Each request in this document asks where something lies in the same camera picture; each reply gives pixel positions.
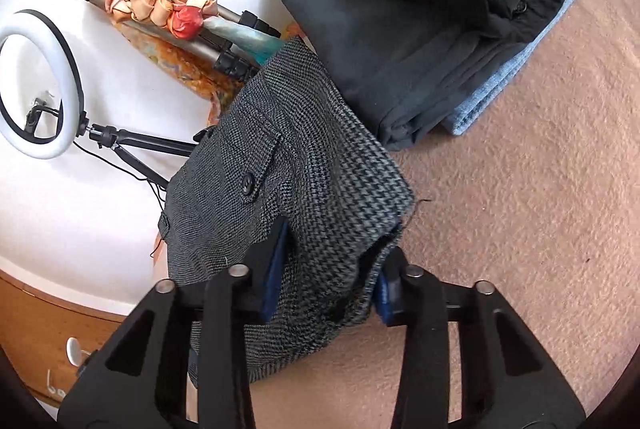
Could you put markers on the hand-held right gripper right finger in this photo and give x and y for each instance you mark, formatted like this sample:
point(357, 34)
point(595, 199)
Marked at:
point(385, 296)

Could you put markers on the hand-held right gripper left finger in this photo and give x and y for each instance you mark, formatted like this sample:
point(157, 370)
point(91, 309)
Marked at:
point(274, 279)

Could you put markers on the grey houndstooth pants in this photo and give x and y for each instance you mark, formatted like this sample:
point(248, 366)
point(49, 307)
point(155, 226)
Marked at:
point(310, 169)

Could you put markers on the black folded pants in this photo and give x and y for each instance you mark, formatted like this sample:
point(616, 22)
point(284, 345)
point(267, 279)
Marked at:
point(380, 39)

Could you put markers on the pink blanket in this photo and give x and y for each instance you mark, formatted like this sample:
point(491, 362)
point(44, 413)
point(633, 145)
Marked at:
point(525, 209)

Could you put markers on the wooden drawer cabinet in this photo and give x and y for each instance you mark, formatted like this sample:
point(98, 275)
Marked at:
point(35, 324)

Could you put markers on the light blue folded jeans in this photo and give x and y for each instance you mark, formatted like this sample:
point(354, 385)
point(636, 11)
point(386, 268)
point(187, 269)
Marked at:
point(505, 84)

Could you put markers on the silver tripod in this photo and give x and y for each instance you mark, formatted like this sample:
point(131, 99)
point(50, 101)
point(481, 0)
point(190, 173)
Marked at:
point(200, 19)

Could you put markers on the orange patterned scarf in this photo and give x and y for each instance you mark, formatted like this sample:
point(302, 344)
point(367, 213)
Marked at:
point(150, 9)

